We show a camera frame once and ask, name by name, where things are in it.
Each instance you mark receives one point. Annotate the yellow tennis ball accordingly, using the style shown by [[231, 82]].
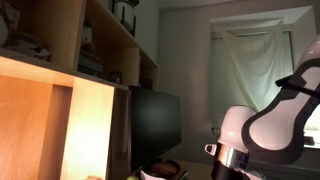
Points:
[[132, 178]]

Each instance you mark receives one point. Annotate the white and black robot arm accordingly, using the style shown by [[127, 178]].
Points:
[[276, 130]]

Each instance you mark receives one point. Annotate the round dark-rimmed bowl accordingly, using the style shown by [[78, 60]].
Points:
[[163, 169]]

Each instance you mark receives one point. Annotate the black computer monitor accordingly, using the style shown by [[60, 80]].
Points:
[[153, 126]]

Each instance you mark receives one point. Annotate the small dark jar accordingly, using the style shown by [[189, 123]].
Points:
[[115, 77]]

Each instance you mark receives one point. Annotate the dark stack of books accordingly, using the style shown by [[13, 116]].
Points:
[[90, 65]]

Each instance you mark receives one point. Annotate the wooden shelf unit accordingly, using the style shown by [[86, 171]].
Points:
[[90, 126]]

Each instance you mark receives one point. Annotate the white plant pot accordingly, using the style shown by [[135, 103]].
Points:
[[124, 15]]

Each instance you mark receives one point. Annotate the white window curtain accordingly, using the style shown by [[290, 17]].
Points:
[[246, 66]]

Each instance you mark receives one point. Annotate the white figurine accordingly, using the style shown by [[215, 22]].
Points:
[[87, 36]]

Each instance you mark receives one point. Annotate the grey clutter pile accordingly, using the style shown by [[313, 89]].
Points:
[[26, 46]]

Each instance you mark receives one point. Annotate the white round vase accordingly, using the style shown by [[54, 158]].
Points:
[[2, 31]]

